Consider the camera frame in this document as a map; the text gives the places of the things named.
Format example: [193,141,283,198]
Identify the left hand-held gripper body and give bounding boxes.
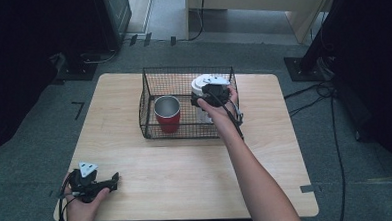
[67,161,106,205]

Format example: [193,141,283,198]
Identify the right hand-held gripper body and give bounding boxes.
[201,74,232,108]

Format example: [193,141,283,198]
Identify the clear bottle with white lid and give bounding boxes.
[189,72,233,126]

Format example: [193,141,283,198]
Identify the black wire mesh basket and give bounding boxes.
[136,63,242,142]

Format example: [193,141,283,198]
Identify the red metal cup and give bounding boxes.
[152,94,183,135]

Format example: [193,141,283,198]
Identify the person's right hand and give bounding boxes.
[196,84,241,128]

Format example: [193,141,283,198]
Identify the person's left hand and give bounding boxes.
[62,169,113,221]

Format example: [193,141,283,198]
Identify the beige wooden furniture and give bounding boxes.
[184,0,343,51]

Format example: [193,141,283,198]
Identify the dark cabinet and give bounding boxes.
[92,0,134,53]

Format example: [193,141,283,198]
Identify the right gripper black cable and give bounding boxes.
[207,87,245,142]

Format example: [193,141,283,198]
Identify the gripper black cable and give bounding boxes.
[56,174,77,221]
[207,87,245,142]

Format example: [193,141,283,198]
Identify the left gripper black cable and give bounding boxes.
[56,174,77,221]

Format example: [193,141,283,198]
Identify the black cable by furniture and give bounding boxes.
[175,0,209,43]

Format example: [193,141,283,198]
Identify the black stand base plate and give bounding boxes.
[54,53,100,84]
[283,54,328,84]

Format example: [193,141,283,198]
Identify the looped black floor cables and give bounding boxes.
[282,79,337,119]

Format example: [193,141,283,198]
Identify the black cable by cabinet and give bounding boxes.
[80,48,120,65]

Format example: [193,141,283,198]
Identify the long black floor cable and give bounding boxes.
[328,90,349,221]

